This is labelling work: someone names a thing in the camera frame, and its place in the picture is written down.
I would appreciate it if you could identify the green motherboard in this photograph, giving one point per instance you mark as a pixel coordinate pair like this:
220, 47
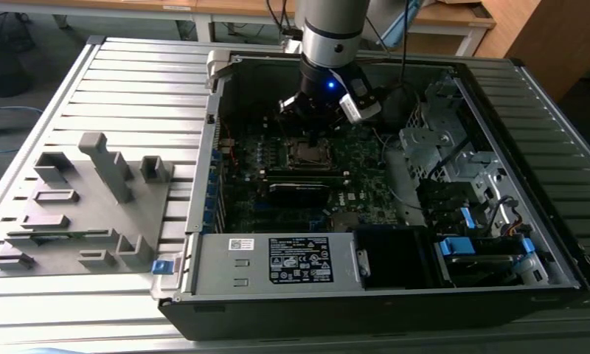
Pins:
370, 191

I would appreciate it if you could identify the silver chipset heatsink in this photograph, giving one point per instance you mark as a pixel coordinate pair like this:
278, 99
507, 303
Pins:
346, 222

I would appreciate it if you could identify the silver metal drive cage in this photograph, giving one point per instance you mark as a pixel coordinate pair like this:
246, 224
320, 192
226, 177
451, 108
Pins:
420, 138

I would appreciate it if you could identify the black plastic air shroud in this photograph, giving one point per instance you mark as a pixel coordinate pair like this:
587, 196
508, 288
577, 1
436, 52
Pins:
394, 258

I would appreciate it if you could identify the grey parts rack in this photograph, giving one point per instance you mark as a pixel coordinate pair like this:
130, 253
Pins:
103, 221

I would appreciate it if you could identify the black PC case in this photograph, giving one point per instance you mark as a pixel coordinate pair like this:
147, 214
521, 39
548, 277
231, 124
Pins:
300, 317

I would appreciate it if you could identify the hard disk blue carrier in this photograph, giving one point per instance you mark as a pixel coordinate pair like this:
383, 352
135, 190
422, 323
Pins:
455, 246

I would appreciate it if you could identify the black plastic block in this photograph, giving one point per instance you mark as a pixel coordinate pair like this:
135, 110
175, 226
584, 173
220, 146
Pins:
443, 199

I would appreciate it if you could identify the pale blue rounded object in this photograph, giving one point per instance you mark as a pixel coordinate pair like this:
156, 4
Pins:
50, 351

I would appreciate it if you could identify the black graphics card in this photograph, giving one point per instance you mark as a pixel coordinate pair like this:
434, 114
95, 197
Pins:
298, 197

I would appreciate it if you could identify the blue case latch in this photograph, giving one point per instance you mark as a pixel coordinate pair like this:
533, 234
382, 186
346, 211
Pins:
162, 268

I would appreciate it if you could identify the CPU socket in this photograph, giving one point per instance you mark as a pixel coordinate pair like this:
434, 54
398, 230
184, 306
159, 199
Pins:
291, 167

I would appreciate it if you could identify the grey power supply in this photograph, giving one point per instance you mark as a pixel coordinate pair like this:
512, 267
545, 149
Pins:
216, 269

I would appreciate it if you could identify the wooden desk white frame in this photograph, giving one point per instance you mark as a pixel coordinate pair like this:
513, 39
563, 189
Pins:
236, 6
103, 3
452, 20

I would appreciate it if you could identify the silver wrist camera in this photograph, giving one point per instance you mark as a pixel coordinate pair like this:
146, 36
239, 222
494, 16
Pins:
362, 107

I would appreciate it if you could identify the green RAM stick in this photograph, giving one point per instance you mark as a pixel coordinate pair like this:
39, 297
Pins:
54, 236

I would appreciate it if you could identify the wooden cabinet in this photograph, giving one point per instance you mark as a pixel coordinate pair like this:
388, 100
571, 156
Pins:
545, 37

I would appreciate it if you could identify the silver green CPU plate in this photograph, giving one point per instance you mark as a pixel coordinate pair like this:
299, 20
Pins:
303, 153

